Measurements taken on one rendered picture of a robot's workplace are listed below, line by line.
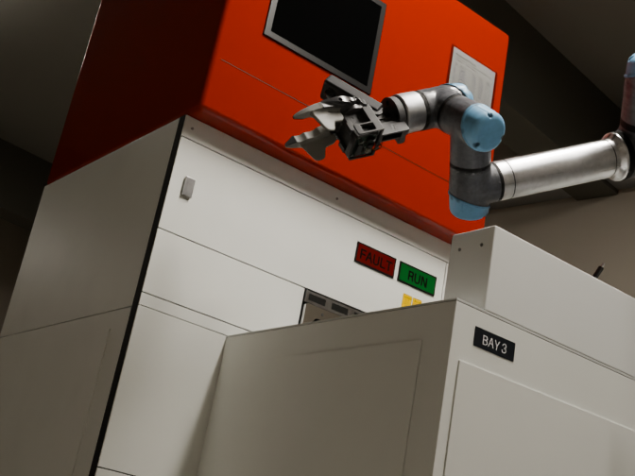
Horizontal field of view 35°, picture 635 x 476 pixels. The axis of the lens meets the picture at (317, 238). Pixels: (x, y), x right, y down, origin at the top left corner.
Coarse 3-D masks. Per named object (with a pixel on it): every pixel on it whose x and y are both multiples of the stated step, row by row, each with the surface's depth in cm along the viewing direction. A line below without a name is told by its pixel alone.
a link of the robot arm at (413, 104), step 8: (400, 96) 180; (408, 96) 180; (416, 96) 180; (408, 104) 179; (416, 104) 180; (424, 104) 180; (408, 112) 179; (416, 112) 179; (424, 112) 180; (408, 120) 179; (416, 120) 180; (424, 120) 181; (416, 128) 181
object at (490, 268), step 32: (480, 256) 156; (512, 256) 157; (544, 256) 162; (448, 288) 159; (480, 288) 153; (512, 288) 155; (544, 288) 160; (576, 288) 165; (608, 288) 171; (512, 320) 154; (544, 320) 159; (576, 320) 164; (608, 320) 169; (608, 352) 168
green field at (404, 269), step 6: (402, 264) 228; (402, 270) 227; (408, 270) 229; (414, 270) 230; (402, 276) 227; (408, 276) 228; (414, 276) 229; (420, 276) 231; (426, 276) 232; (408, 282) 228; (414, 282) 229; (420, 282) 230; (426, 282) 232; (432, 282) 233; (420, 288) 230; (426, 288) 231; (432, 288) 232
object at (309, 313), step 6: (306, 306) 208; (312, 306) 208; (300, 312) 208; (306, 312) 207; (312, 312) 208; (318, 312) 209; (324, 312) 210; (330, 312) 211; (300, 318) 207; (306, 318) 207; (312, 318) 208; (318, 318) 209; (324, 318) 210
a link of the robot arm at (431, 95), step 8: (432, 88) 184; (440, 88) 184; (448, 88) 184; (456, 88) 184; (464, 88) 185; (424, 96) 181; (432, 96) 182; (440, 96) 181; (448, 96) 180; (472, 96) 185; (432, 104) 181; (440, 104) 180; (432, 112) 181; (432, 120) 182; (424, 128) 183
